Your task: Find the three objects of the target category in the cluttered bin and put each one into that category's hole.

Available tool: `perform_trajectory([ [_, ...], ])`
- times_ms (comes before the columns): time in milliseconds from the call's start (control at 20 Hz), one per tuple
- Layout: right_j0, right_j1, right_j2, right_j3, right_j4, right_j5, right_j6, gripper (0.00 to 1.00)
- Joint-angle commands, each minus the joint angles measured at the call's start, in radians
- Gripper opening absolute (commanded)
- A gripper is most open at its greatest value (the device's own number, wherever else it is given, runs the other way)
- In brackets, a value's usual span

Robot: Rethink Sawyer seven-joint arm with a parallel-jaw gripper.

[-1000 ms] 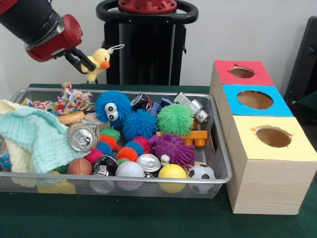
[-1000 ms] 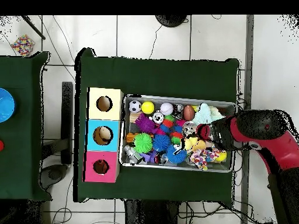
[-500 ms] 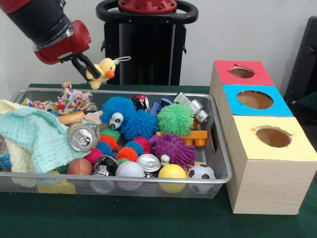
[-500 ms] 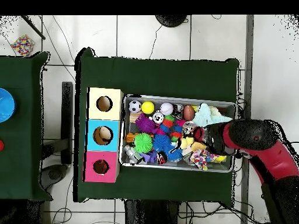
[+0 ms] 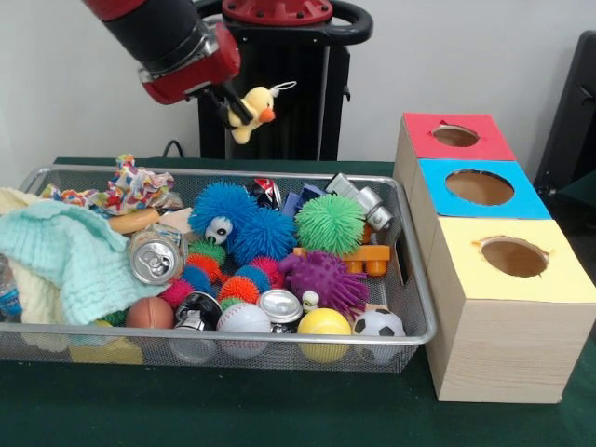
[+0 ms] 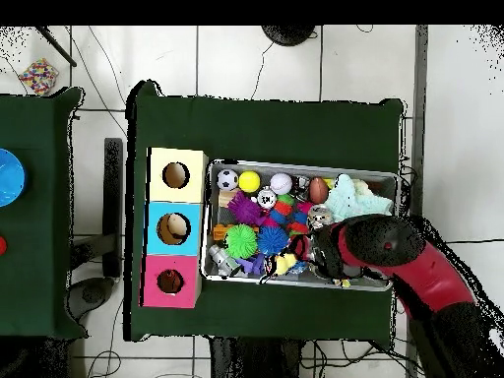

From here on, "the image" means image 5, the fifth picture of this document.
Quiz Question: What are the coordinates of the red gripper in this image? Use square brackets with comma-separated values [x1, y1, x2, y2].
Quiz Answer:
[138, 23, 253, 129]

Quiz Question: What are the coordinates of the yellow duck plush toy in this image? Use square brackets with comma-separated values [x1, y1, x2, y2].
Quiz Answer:
[227, 81, 298, 145]

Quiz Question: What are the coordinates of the blue spiky rubber ball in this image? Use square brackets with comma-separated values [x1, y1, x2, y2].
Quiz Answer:
[188, 181, 260, 246]

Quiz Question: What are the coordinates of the multicoloured printed cloth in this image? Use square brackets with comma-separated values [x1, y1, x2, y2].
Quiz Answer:
[41, 154, 176, 218]

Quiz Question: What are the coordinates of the silver drink can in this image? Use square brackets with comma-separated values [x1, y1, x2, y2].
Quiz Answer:
[129, 223, 190, 286]

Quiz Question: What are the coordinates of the mint green muslin cloth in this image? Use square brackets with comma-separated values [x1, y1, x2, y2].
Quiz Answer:
[0, 200, 169, 326]

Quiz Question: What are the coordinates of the silver mesh bin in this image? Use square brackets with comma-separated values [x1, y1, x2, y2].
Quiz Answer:
[0, 163, 438, 374]

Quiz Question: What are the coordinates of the wooden box with three holes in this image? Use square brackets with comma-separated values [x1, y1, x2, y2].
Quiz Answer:
[392, 111, 596, 404]

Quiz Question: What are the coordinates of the green spiky rubber ball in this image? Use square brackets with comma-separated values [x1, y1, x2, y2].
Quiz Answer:
[295, 194, 367, 257]

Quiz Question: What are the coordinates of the purple spiky rubber ball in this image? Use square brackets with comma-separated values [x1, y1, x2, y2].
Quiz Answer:
[278, 251, 370, 320]

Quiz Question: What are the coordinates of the yellow tennis ball toy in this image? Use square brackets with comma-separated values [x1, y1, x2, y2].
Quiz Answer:
[296, 307, 353, 337]

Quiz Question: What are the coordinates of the small soccer ball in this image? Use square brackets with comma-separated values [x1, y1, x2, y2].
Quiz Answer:
[352, 309, 407, 338]

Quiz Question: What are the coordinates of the dark green table cloth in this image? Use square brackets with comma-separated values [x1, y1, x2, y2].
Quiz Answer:
[0, 156, 596, 447]
[556, 169, 596, 199]

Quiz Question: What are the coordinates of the black upright panel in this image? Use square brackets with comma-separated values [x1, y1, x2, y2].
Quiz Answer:
[533, 30, 596, 196]

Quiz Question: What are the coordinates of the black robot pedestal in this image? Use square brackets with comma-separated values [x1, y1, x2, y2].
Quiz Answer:
[193, 0, 373, 162]

